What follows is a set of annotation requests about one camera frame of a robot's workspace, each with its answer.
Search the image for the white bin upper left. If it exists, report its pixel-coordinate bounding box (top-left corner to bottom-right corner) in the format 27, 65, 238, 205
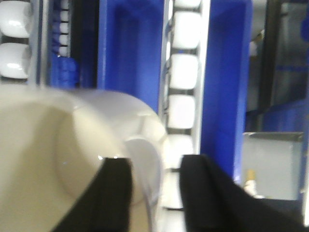
0, 0, 33, 38

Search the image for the white roller conveyor track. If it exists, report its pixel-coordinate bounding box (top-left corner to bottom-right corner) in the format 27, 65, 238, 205
157, 0, 211, 232

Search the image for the white bin lower left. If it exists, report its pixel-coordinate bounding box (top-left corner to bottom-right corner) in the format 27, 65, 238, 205
0, 43, 32, 79

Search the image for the blue storage crate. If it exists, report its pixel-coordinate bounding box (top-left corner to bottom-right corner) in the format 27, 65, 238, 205
200, 0, 253, 182
97, 0, 165, 112

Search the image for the left blue storage crate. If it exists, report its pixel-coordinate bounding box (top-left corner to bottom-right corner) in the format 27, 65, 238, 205
97, 0, 165, 112

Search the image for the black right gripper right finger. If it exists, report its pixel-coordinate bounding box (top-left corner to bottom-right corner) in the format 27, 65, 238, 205
180, 155, 307, 232

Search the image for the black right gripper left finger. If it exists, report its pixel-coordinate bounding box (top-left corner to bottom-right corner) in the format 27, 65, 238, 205
53, 158, 133, 232

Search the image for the right blue storage crate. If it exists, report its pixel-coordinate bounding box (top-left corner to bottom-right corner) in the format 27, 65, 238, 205
200, 0, 253, 182

